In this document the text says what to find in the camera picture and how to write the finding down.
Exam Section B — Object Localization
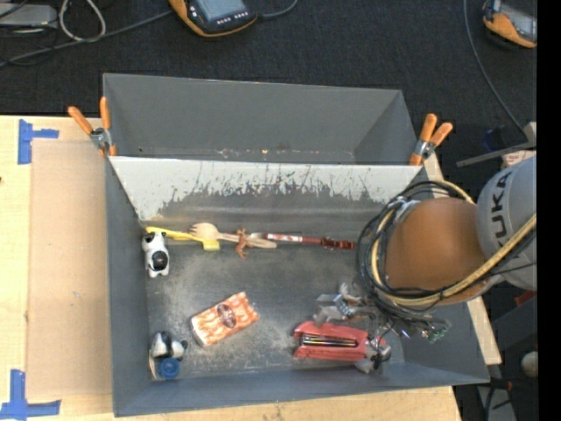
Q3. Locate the red stapler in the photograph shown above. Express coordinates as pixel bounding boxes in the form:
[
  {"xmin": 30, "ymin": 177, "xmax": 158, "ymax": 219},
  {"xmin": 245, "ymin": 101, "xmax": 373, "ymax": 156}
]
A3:
[{"xmin": 291, "ymin": 319, "xmax": 381, "ymax": 364}]

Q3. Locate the grey metal bin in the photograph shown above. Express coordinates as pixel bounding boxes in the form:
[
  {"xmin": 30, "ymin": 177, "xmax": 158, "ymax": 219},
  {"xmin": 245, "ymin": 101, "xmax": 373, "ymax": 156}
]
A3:
[{"xmin": 101, "ymin": 72, "xmax": 492, "ymax": 418}]

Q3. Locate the red and white striped utensil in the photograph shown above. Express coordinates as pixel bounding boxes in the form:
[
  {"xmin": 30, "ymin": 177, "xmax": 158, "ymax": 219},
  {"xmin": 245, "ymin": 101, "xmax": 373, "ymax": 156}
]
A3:
[{"xmin": 250, "ymin": 231, "xmax": 357, "ymax": 251}]

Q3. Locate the orange toy lizard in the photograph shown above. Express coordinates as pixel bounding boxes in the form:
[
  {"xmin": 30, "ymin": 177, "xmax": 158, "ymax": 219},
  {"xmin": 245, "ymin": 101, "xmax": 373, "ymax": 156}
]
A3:
[{"xmin": 233, "ymin": 227, "xmax": 256, "ymax": 260}]

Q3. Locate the orange and white packet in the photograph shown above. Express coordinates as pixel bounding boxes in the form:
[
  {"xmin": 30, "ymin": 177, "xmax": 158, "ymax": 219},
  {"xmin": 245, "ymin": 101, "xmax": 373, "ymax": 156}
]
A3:
[{"xmin": 188, "ymin": 290, "xmax": 261, "ymax": 348}]

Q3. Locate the pale wooden spork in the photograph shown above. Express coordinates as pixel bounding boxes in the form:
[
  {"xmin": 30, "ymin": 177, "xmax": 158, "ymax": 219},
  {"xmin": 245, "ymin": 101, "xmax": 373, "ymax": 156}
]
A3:
[{"xmin": 188, "ymin": 221, "xmax": 279, "ymax": 250}]

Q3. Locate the black and white toy animal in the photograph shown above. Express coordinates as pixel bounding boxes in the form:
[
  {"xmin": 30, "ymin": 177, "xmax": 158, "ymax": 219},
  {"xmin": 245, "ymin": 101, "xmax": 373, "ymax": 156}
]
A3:
[{"xmin": 148, "ymin": 331, "xmax": 190, "ymax": 361}]

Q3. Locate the blue round cap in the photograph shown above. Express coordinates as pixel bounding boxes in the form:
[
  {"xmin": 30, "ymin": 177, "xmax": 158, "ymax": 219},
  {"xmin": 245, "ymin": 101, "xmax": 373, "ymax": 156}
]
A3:
[{"xmin": 157, "ymin": 356, "xmax": 182, "ymax": 382}]

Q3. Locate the yellow plastic utensil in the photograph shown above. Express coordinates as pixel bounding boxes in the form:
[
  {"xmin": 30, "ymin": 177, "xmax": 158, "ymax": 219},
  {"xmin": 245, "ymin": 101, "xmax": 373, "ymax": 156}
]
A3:
[{"xmin": 145, "ymin": 225, "xmax": 221, "ymax": 253}]

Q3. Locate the black and white toy cow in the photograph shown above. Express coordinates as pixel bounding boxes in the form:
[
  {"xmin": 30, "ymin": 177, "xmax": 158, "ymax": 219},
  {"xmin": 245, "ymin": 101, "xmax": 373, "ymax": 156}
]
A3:
[{"xmin": 140, "ymin": 230, "xmax": 172, "ymax": 280}]

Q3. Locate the pale brown flat board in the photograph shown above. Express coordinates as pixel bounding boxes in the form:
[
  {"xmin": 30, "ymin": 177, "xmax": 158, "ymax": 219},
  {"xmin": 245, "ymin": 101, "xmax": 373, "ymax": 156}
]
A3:
[{"xmin": 25, "ymin": 138, "xmax": 115, "ymax": 405}]

